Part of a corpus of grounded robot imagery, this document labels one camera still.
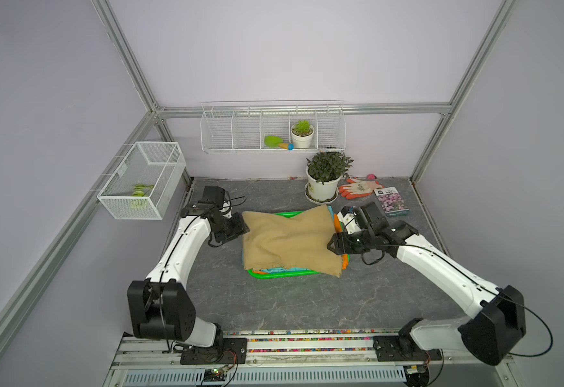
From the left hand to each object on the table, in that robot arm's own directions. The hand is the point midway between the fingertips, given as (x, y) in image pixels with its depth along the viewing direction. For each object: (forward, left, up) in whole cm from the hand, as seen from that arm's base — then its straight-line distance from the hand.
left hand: (245, 232), depth 82 cm
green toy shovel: (+39, -12, +8) cm, 42 cm away
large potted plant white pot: (+27, -32, +1) cm, 41 cm away
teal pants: (-11, -13, -7) cm, 18 cm away
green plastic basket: (-13, -4, -7) cm, 15 cm away
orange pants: (-12, -33, -4) cm, 35 cm away
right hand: (-7, -30, -1) cm, 31 cm away
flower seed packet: (+21, -65, -16) cm, 70 cm away
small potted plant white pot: (+33, -22, +16) cm, 43 cm away
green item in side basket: (+9, +31, +14) cm, 36 cm away
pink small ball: (+40, -61, -18) cm, 75 cm away
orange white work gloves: (+31, -50, -16) cm, 61 cm away
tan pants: (-3, -10, -2) cm, 10 cm away
